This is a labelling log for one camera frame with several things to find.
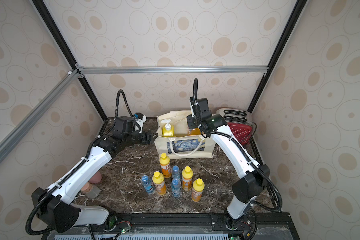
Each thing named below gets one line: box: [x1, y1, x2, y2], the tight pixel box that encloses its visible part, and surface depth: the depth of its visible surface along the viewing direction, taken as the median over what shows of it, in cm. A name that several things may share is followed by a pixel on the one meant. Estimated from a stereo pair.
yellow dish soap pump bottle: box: [161, 119, 175, 137], surface depth 87 cm
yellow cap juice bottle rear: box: [159, 152, 172, 179], surface depth 76 cm
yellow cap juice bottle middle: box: [181, 166, 194, 191], surface depth 72 cm
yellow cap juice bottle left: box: [152, 171, 167, 196], surface depth 70 cm
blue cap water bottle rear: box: [172, 165, 181, 179], surface depth 78 cm
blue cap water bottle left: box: [142, 175, 154, 194], surface depth 75 cm
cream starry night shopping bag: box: [154, 110, 216, 159], surface depth 89 cm
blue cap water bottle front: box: [170, 178, 182, 198], surface depth 74 cm
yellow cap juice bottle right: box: [191, 178, 205, 202], surface depth 67 cm
